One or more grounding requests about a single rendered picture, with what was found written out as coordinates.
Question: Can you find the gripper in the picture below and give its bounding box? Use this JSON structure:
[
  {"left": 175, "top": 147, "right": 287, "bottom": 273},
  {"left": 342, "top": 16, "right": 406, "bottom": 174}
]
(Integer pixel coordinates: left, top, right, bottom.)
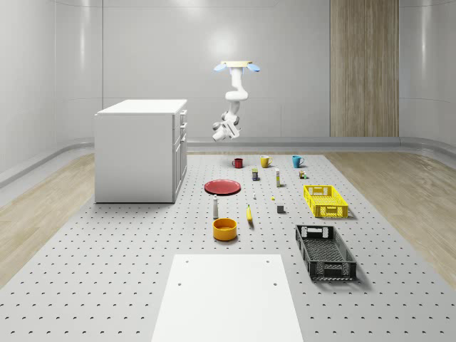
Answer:
[{"left": 220, "top": 120, "right": 241, "bottom": 140}]

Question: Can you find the red plate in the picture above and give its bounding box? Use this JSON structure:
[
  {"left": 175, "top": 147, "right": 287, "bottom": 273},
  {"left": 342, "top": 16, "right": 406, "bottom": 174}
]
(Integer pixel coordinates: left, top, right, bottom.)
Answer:
[{"left": 204, "top": 179, "right": 243, "bottom": 197}]

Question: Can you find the white cabinet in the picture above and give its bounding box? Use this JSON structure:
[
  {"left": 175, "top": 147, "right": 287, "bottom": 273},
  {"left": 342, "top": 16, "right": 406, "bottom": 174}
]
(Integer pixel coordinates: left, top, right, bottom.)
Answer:
[{"left": 94, "top": 98, "right": 189, "bottom": 204}]

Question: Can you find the yellow bowl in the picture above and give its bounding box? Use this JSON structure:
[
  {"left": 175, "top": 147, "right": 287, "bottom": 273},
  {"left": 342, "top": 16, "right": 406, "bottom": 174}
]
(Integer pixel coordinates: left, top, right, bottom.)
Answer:
[{"left": 212, "top": 217, "right": 239, "bottom": 242}]

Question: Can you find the yellow basket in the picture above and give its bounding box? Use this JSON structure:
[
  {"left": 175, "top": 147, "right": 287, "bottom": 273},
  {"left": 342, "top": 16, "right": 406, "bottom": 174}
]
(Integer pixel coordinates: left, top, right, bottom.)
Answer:
[{"left": 303, "top": 184, "right": 350, "bottom": 219}]

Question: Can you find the dark grey basket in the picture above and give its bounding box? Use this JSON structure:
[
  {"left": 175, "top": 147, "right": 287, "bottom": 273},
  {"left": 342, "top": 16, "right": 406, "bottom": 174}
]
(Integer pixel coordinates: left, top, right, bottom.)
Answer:
[{"left": 294, "top": 224, "right": 358, "bottom": 281}]

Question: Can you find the white board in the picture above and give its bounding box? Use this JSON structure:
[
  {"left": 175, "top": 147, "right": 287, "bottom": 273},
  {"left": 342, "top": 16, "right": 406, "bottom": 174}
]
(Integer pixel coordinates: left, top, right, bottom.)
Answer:
[{"left": 150, "top": 253, "right": 305, "bottom": 342}]

